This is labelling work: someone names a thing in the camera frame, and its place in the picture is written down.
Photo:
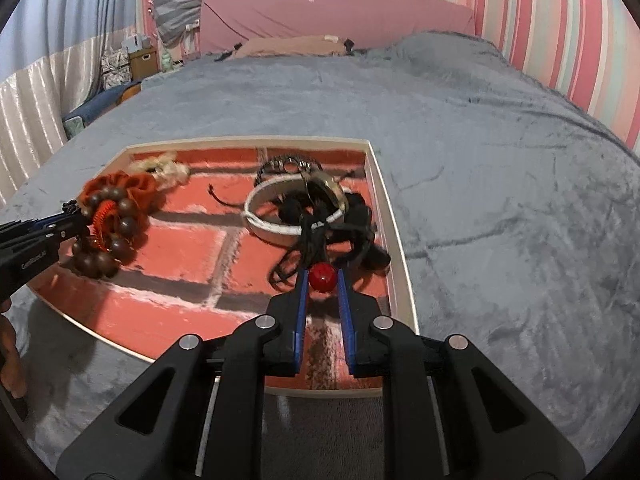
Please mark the wristwatch with white band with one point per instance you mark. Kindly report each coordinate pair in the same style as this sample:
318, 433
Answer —
265, 226

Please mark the grey plush blanket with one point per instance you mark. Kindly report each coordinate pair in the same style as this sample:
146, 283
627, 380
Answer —
500, 210

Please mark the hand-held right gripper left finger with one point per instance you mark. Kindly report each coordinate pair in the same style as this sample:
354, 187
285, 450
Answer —
298, 330

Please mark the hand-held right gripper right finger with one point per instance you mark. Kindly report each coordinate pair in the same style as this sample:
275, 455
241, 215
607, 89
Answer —
348, 330

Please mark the small white box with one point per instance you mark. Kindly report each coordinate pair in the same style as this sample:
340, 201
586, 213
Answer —
133, 42

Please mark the pale shiny curtain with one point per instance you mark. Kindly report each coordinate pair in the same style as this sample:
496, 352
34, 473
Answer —
35, 90

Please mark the orange fabric scrunchie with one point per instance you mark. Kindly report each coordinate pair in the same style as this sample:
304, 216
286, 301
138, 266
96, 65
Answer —
140, 187

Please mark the small green figurine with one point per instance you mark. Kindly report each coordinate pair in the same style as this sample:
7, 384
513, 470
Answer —
166, 60

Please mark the grey striped duvet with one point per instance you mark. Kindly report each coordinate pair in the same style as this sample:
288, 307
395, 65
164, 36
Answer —
175, 5

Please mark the pink pillow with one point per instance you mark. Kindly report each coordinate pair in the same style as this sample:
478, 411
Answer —
325, 15

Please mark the cream knotted scrunchie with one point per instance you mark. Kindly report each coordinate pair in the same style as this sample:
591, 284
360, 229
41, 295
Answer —
172, 170

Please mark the blue folded cloth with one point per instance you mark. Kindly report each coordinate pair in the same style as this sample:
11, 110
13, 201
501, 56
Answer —
95, 102

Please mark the brown storage box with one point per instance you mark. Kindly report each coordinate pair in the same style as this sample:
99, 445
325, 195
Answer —
142, 65

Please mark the white tray with brick-pattern lining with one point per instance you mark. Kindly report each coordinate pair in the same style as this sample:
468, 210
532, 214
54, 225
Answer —
175, 255

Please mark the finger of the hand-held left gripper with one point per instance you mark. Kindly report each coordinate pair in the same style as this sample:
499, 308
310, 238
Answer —
45, 245
45, 224

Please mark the brown wooden furniture piece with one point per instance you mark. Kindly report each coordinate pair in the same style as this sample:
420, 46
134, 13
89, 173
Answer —
132, 91

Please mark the person's left hand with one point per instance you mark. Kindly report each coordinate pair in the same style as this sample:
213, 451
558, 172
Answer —
12, 360

